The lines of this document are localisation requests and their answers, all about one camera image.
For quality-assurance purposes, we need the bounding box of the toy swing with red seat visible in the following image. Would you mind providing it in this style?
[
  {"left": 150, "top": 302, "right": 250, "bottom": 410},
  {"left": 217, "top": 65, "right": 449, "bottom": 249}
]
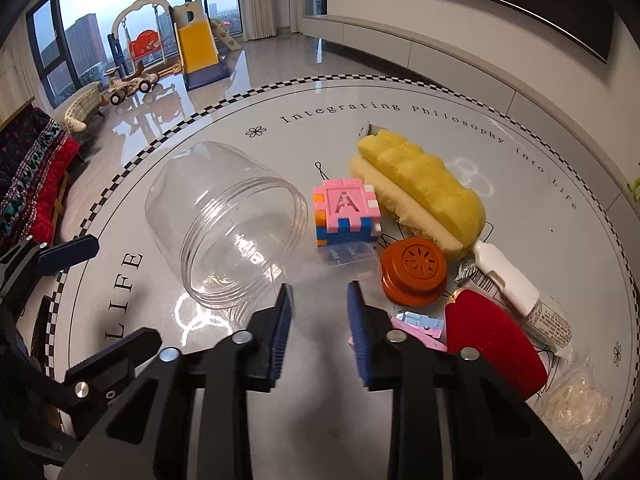
[{"left": 107, "top": 0, "right": 176, "bottom": 73}]

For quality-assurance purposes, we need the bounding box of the beige ride-on toy car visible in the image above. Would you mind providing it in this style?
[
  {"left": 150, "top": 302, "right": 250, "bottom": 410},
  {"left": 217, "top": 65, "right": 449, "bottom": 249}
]
[{"left": 102, "top": 62, "right": 161, "bottom": 107}]

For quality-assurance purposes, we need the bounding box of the white wicker chair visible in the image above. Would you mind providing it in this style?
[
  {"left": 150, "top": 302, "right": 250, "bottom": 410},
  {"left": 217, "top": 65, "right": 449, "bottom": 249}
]
[{"left": 64, "top": 81, "right": 103, "bottom": 133}]

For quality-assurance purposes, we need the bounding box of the white television cabinet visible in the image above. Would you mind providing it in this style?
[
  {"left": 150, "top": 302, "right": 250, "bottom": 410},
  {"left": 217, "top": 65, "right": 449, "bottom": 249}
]
[{"left": 300, "top": 15, "right": 640, "bottom": 211}]

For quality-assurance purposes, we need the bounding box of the pink letter puzzle cube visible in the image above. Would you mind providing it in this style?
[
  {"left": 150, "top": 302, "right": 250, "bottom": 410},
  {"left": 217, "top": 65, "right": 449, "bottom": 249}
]
[{"left": 313, "top": 178, "right": 383, "bottom": 247}]

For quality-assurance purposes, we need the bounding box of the pink and blue plastic piece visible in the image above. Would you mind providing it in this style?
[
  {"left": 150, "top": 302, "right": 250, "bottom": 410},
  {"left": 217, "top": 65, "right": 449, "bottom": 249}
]
[{"left": 347, "top": 311, "right": 448, "bottom": 353}]

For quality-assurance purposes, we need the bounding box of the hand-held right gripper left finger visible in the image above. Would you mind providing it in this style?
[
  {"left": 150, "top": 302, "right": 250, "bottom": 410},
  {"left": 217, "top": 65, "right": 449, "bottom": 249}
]
[{"left": 57, "top": 284, "right": 296, "bottom": 480}]

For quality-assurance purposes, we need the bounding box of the yellow sponge brush white handle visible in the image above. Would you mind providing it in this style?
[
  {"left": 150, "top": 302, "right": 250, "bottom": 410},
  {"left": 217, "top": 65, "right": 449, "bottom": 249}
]
[{"left": 348, "top": 129, "right": 541, "bottom": 318}]

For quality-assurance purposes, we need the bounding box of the yellow toy slide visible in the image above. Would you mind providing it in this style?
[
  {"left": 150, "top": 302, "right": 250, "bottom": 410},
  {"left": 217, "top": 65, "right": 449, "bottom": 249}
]
[{"left": 170, "top": 0, "right": 243, "bottom": 92}]

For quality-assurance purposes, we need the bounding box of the crumpled clear plastic film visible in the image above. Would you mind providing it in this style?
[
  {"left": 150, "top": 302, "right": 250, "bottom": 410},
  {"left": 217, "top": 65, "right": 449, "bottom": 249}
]
[{"left": 537, "top": 360, "right": 613, "bottom": 453}]

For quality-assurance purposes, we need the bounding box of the orange round plastic lid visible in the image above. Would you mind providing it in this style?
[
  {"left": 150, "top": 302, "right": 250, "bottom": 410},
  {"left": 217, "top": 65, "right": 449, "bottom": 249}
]
[{"left": 381, "top": 238, "right": 448, "bottom": 307}]

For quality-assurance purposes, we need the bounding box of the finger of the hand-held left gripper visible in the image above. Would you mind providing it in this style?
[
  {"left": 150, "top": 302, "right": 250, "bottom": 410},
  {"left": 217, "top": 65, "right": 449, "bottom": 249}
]
[
  {"left": 0, "top": 234, "right": 99, "bottom": 306},
  {"left": 50, "top": 327, "right": 164, "bottom": 440}
]

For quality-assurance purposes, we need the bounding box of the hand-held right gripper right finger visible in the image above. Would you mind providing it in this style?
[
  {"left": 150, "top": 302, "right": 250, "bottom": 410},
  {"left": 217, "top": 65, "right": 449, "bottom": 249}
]
[{"left": 347, "top": 280, "right": 584, "bottom": 480}]

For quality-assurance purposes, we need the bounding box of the large window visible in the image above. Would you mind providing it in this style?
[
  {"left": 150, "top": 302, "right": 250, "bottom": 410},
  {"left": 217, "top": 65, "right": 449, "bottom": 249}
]
[{"left": 27, "top": 0, "right": 243, "bottom": 108}]

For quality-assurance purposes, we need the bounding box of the small clear plastic cup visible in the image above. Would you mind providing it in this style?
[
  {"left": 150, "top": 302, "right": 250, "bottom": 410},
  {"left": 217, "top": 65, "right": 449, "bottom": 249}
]
[{"left": 320, "top": 241, "right": 385, "bottom": 286}]

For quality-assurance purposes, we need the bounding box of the labelled clear plastic wrapper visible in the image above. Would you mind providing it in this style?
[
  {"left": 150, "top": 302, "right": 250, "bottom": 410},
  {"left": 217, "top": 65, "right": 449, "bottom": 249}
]
[{"left": 520, "top": 295, "right": 575, "bottom": 363}]

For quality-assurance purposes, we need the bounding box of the sofa with patterned blanket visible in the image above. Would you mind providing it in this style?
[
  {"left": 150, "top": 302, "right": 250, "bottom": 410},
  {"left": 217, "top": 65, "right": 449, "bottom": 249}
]
[{"left": 0, "top": 105, "right": 83, "bottom": 256}]

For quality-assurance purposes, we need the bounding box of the clear plastic jar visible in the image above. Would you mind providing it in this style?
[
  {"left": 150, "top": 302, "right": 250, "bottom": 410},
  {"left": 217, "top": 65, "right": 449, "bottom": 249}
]
[{"left": 145, "top": 141, "right": 309, "bottom": 310}]

